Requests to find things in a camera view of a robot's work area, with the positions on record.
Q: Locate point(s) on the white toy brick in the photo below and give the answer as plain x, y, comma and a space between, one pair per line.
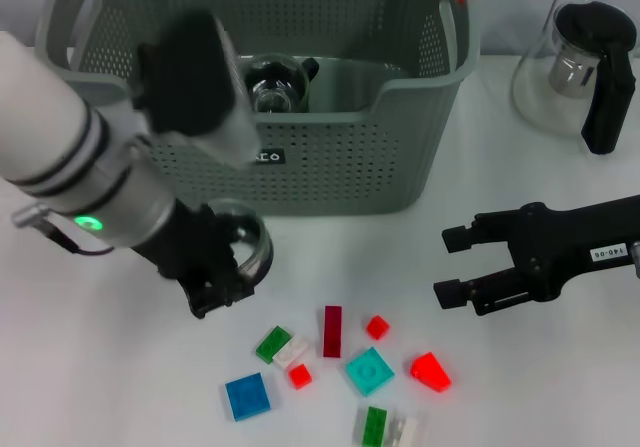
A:
294, 351
407, 432

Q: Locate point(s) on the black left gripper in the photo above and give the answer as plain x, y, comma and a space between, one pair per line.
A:
190, 242

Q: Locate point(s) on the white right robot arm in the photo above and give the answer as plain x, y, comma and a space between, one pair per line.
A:
635, 259

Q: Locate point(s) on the dark red long toy brick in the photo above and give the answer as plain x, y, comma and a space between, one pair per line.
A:
332, 332

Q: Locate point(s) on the grey perforated storage basket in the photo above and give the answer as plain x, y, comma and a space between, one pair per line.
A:
350, 167

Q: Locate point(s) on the left wrist camera housing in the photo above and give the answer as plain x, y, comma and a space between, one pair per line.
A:
190, 77

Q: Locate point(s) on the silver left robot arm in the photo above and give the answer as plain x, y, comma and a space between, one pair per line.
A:
75, 167

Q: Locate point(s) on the cyan square toy plate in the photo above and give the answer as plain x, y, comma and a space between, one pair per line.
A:
370, 372

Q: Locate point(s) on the small red toy brick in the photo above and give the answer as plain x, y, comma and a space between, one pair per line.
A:
377, 328
300, 376

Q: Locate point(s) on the blue square toy plate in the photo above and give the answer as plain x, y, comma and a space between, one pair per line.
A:
247, 397

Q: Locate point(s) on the red sloped toy brick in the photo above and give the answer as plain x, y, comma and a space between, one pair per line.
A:
430, 372

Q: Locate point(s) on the green toy brick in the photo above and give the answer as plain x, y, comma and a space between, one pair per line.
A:
375, 427
269, 344

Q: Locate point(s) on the glass teacup with black sleeve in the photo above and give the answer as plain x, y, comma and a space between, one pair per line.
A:
277, 87
255, 252

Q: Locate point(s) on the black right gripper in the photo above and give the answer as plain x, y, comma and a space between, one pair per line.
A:
560, 252

